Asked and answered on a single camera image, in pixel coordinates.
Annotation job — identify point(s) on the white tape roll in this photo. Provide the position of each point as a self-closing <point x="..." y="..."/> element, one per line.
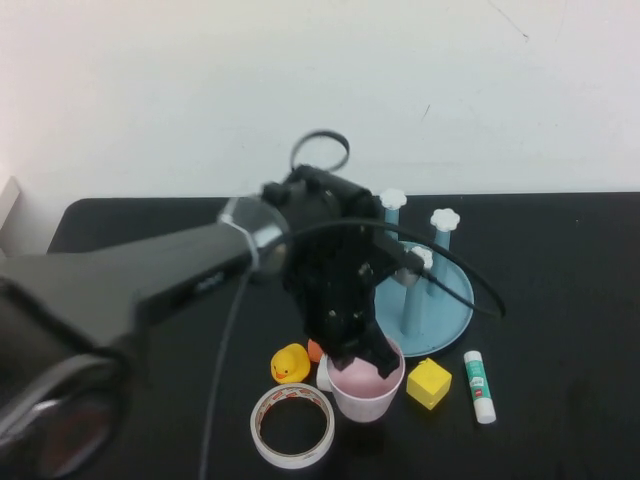
<point x="295" y="392"/>

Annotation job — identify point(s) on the white panel edge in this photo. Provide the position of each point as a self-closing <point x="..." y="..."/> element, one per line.
<point x="9" y="210"/>

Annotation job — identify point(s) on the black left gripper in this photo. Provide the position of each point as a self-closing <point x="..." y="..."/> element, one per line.
<point x="335" y="290"/>

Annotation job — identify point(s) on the blue cup stand, white caps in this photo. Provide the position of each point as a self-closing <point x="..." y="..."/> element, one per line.
<point x="440" y="320"/>

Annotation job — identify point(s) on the orange foam cube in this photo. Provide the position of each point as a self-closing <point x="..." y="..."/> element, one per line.
<point x="314" y="351"/>

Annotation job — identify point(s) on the green and white glue stick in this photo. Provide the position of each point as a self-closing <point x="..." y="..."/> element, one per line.
<point x="477" y="385"/>

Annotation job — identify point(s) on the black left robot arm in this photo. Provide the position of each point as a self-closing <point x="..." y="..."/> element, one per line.
<point x="125" y="290"/>

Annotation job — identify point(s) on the white foam cube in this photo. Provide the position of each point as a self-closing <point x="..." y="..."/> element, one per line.
<point x="322" y="380"/>

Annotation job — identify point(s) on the yellow plastic cube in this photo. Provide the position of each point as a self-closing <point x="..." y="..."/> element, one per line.
<point x="427" y="385"/>

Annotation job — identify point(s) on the pale pink plastic cup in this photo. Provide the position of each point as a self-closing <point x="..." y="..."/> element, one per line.
<point x="360" y="405"/>

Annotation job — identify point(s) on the yellow rubber duck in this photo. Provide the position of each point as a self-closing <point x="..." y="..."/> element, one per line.
<point x="292" y="365"/>

